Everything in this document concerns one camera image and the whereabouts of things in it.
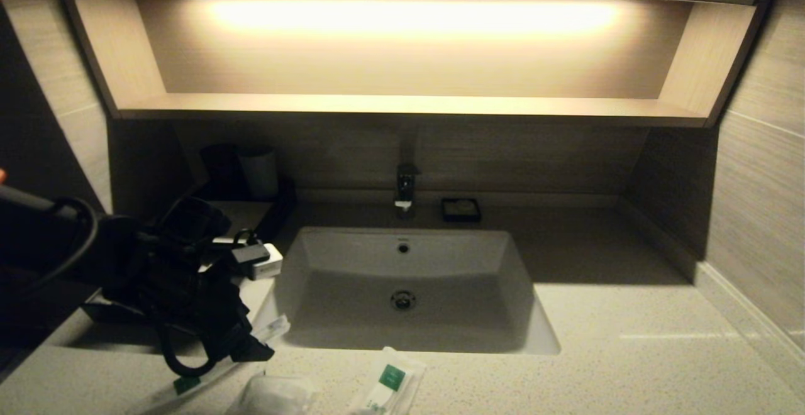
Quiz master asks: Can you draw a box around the long white toothbrush packet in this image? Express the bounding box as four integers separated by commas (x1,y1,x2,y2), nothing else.
126,313,292,415

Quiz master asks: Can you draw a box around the black pull-out box drawer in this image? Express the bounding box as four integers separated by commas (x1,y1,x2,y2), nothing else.
80,277,277,331

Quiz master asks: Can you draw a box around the dark grey tumbler cup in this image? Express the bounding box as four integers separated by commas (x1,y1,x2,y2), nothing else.
200,143,246,201

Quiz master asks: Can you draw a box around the crumpled white shower cap packet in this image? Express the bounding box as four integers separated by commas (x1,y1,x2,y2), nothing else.
230,372,315,415

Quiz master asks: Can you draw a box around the light grey tumbler cup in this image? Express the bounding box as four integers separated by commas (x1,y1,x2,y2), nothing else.
238,145,280,201

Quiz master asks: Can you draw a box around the white comb packet green label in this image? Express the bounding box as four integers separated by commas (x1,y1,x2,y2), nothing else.
349,346,427,415

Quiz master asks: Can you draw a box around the white ceramic sink basin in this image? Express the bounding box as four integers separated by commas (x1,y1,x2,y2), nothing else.
247,226,562,356

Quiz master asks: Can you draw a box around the chrome faucet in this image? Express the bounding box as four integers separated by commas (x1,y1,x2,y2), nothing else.
394,162,421,218

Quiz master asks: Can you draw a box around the black soap dish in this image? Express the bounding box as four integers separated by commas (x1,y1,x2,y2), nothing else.
441,197,482,223

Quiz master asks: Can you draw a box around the warm shelf light strip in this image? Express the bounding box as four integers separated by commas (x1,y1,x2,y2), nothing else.
214,3,620,35

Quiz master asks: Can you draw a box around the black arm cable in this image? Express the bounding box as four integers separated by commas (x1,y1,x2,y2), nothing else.
19,198,218,379

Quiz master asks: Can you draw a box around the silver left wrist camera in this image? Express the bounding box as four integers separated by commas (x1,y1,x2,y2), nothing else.
247,243,284,280

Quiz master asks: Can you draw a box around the wooden wall shelf niche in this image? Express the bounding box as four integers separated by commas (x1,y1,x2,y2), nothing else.
53,0,784,130

